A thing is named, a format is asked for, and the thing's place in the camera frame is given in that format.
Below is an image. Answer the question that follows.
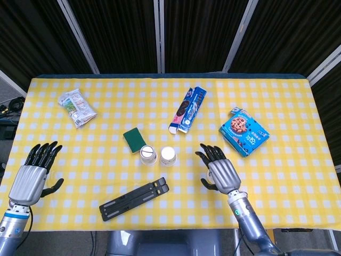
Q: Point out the black cable bundle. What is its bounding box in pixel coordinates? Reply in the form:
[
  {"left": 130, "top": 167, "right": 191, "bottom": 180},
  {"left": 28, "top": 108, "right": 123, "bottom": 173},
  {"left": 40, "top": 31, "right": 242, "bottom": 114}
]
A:
[{"left": 0, "top": 96, "right": 26, "bottom": 116}]

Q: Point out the grey robot torso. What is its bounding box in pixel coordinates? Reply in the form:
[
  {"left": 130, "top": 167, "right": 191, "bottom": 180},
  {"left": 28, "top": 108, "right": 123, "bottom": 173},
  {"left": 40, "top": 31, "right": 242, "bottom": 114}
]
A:
[{"left": 106, "top": 229, "right": 235, "bottom": 256}]

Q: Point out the white screen frame post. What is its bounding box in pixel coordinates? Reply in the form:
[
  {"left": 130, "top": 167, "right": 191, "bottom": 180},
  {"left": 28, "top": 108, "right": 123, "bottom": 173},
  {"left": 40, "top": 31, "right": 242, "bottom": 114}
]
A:
[
  {"left": 153, "top": 0, "right": 166, "bottom": 74},
  {"left": 0, "top": 68, "right": 27, "bottom": 98},
  {"left": 56, "top": 0, "right": 100, "bottom": 75},
  {"left": 307, "top": 44, "right": 341, "bottom": 86},
  {"left": 222, "top": 0, "right": 257, "bottom": 73}
]

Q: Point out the black folding laptop stand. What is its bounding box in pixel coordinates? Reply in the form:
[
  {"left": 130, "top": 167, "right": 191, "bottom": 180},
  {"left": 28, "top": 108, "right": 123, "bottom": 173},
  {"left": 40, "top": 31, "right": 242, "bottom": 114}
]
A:
[{"left": 99, "top": 177, "right": 170, "bottom": 221}]

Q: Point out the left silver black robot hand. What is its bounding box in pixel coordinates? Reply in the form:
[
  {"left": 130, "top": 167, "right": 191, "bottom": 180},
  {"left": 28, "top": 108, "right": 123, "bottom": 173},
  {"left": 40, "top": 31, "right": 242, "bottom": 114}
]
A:
[{"left": 9, "top": 141, "right": 64, "bottom": 206}]

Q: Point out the yellow white checked tablecloth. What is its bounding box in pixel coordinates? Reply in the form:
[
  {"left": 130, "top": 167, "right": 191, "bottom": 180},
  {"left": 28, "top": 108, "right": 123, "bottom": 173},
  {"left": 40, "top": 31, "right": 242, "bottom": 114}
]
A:
[{"left": 0, "top": 77, "right": 341, "bottom": 232}]

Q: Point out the blue chocolate cookie box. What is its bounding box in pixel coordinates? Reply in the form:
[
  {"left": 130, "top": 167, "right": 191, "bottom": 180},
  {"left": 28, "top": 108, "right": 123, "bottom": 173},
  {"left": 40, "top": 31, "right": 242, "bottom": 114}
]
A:
[{"left": 218, "top": 106, "right": 270, "bottom": 158}]

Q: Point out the green and yellow sponge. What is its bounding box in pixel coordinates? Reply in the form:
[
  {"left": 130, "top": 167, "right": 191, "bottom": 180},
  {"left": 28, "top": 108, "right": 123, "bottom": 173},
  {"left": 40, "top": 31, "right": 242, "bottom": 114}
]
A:
[{"left": 123, "top": 127, "right": 147, "bottom": 154}]

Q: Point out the long blue open biscuit box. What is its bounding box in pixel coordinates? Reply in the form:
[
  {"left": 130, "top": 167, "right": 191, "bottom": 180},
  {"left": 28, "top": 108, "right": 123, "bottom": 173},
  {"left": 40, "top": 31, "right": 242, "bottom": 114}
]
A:
[{"left": 168, "top": 86, "right": 208, "bottom": 135}]

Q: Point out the dark ribbed screen panel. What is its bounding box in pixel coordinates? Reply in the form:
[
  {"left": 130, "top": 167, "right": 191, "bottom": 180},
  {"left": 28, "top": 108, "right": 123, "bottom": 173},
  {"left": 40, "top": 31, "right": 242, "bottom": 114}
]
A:
[
  {"left": 0, "top": 0, "right": 93, "bottom": 91},
  {"left": 311, "top": 61, "right": 341, "bottom": 166},
  {"left": 68, "top": 0, "right": 158, "bottom": 75},
  {"left": 229, "top": 0, "right": 341, "bottom": 78},
  {"left": 164, "top": 0, "right": 250, "bottom": 74}
]

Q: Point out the paper cup green fern print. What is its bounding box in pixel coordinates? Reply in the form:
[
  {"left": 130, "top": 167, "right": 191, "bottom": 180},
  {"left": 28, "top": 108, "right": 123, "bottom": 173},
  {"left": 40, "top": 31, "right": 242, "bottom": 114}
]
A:
[{"left": 140, "top": 145, "right": 158, "bottom": 166}]

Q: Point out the white green snack packet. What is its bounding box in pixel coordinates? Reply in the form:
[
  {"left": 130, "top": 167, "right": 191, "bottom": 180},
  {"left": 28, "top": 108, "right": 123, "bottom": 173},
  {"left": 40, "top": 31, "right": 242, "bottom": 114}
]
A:
[{"left": 58, "top": 88, "right": 98, "bottom": 129}]

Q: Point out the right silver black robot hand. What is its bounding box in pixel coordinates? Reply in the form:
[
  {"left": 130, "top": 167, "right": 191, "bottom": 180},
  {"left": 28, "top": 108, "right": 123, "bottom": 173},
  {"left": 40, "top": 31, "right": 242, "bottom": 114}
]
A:
[{"left": 195, "top": 143, "right": 242, "bottom": 195}]

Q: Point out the paper cup blue round emblem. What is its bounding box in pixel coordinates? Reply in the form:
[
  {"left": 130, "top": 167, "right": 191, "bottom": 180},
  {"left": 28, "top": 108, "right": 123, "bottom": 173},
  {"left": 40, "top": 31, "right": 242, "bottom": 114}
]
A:
[{"left": 159, "top": 146, "right": 177, "bottom": 166}]

